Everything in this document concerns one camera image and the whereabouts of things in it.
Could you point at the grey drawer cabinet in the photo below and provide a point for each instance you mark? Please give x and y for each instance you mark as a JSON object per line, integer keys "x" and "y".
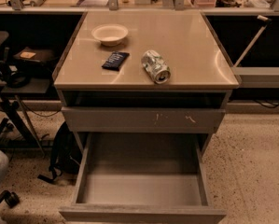
{"x": 200, "y": 74}

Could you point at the open grey bottom drawer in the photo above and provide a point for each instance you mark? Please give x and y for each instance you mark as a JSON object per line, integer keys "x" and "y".
{"x": 142, "y": 178}

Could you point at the black bag with tan label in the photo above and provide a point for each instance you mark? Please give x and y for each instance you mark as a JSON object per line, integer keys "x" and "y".
{"x": 40, "y": 56}

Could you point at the black backpack on floor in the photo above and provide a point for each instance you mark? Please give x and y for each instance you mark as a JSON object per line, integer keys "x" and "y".
{"x": 65, "y": 156}

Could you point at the white paper bowl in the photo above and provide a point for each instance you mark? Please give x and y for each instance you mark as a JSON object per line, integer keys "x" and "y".
{"x": 110, "y": 35}

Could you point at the closed grey middle drawer front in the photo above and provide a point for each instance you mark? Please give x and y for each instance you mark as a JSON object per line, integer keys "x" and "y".
{"x": 142, "y": 120}

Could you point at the dark blue snack packet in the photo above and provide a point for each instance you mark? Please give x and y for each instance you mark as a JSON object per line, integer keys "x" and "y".
{"x": 115, "y": 60}

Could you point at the grey leaning rod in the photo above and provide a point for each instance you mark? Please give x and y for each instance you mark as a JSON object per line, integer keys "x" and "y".
{"x": 265, "y": 22}

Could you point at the crushed silver soda can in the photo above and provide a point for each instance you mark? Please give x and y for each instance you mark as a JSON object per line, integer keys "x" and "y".
{"x": 156, "y": 67}

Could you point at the black office chair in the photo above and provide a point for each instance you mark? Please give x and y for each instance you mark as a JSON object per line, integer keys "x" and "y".
{"x": 15, "y": 112}

